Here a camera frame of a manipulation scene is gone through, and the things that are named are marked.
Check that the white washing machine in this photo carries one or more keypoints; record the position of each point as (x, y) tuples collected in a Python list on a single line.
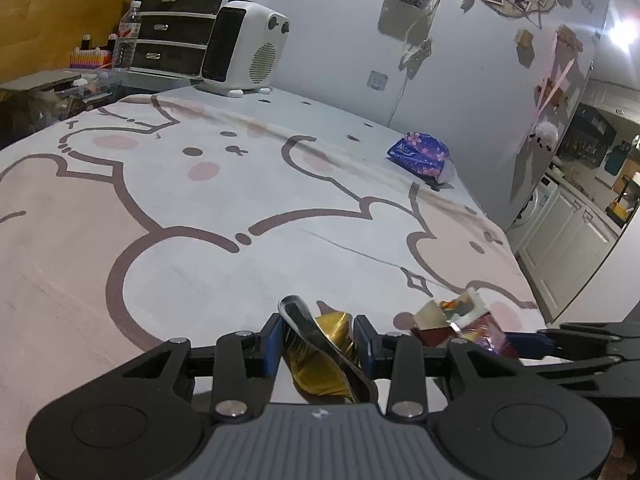
[(545, 190)]

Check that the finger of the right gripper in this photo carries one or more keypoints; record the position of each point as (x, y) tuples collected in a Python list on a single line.
[(581, 343)]

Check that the clear plastic water bottle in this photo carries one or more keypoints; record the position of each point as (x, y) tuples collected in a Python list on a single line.
[(127, 37)]

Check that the wall light switch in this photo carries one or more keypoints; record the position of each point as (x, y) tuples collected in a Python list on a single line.
[(377, 81)]

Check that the white kitchen cabinet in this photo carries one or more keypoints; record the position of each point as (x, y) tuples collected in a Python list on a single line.
[(567, 245)]

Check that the white space heater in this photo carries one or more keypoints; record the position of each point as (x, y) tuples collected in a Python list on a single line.
[(244, 49)]

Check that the colourful striped box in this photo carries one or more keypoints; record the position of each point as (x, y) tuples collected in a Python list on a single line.
[(87, 57)]

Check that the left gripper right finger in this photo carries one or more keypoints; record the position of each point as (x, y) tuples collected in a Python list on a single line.
[(397, 358)]

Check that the red cigarette pack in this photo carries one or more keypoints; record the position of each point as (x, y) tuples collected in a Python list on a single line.
[(466, 317)]

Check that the blue tissue pack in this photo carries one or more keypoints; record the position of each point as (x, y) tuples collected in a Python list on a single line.
[(424, 156)]

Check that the white black drawer cabinet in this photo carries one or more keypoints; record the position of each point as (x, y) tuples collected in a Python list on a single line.
[(174, 35)]

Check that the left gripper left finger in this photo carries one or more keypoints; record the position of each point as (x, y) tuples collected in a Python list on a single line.
[(245, 370)]

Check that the cartoon bear tablecloth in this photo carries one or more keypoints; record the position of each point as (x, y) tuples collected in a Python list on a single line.
[(189, 215)]

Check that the gold foil wrapper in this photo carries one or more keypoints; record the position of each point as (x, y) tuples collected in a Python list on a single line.
[(320, 353)]

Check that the white plush wall toy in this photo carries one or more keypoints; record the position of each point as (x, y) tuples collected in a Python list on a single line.
[(545, 135)]

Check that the grey side shelf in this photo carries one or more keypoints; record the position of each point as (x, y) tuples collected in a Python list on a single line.
[(48, 87)]

